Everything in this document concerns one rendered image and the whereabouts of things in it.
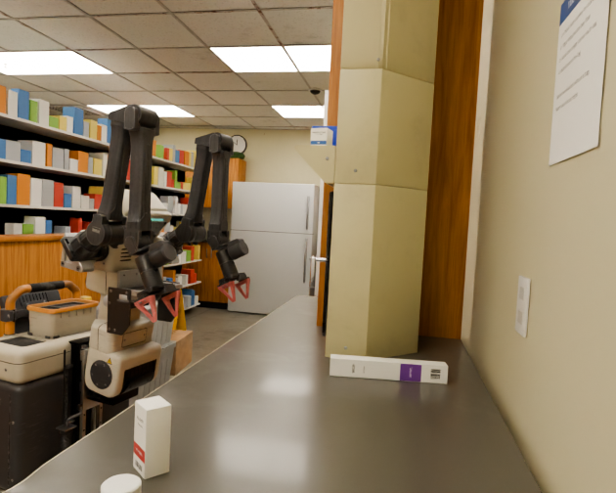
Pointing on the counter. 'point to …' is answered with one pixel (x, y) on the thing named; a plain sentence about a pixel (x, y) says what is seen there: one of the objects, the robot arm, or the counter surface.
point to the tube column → (391, 36)
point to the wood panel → (461, 55)
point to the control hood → (320, 160)
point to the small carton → (321, 137)
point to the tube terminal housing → (378, 213)
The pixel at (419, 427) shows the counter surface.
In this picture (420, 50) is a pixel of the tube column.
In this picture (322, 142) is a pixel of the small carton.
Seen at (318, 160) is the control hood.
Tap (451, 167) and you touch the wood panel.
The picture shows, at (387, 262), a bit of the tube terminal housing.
